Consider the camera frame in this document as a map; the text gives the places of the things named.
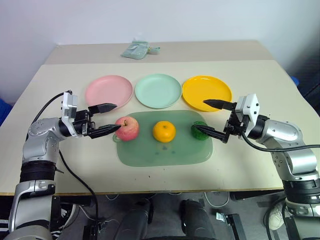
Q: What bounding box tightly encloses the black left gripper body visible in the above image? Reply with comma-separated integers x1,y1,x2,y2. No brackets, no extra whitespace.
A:
72,108,97,137

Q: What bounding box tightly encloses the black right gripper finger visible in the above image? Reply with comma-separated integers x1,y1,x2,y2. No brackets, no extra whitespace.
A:
195,125,231,144
202,98,237,112

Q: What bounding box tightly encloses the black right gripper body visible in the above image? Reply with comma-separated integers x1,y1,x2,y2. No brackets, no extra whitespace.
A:
223,101,250,137

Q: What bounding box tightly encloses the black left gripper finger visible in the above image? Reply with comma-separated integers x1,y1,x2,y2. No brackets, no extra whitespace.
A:
87,102,118,115
87,124,122,140

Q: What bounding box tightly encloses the green pepper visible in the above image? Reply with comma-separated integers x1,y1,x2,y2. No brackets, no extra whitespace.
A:
191,121,210,141

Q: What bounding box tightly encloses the yellow plate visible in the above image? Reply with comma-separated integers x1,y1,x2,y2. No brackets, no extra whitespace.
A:
181,75,233,114

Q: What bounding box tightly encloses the pink plate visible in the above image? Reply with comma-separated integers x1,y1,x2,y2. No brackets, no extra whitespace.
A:
84,75,133,110

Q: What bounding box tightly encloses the mint green plate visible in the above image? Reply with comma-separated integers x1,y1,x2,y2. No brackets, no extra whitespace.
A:
134,73,183,109

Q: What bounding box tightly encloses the red apple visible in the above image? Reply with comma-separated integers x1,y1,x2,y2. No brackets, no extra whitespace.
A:
114,115,140,142

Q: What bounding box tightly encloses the orange tangerine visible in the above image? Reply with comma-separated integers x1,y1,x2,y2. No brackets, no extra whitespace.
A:
152,120,177,144

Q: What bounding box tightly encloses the translucent green cutting mat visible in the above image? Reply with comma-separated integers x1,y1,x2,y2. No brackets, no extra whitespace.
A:
112,109,215,167

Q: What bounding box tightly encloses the folded green cloth pouch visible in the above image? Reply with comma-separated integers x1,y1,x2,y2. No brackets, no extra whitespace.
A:
120,39,161,60

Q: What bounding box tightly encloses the blue fabric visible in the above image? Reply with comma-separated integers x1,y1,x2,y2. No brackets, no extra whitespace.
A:
0,97,14,127

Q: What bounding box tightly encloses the dark rounded right leg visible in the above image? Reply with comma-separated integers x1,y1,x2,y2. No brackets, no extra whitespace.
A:
180,199,216,240

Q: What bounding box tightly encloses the dark rounded leg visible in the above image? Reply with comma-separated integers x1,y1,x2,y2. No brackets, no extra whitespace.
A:
180,199,216,240
113,198,154,240

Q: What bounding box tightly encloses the dark rounded left leg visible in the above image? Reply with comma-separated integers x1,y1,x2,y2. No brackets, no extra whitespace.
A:
113,198,154,240

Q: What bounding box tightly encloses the black and white sneaker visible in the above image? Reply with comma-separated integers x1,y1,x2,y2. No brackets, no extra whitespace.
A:
49,202,81,238

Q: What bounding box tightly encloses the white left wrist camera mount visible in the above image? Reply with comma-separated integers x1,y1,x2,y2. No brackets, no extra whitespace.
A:
60,91,79,138

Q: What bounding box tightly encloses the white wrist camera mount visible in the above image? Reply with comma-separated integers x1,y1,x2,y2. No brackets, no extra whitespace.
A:
60,91,79,138
235,93,261,131

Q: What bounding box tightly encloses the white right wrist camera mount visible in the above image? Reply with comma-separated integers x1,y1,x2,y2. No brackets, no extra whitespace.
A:
235,93,261,131

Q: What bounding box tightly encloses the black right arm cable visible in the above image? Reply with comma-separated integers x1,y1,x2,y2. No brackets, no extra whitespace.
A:
240,129,316,152

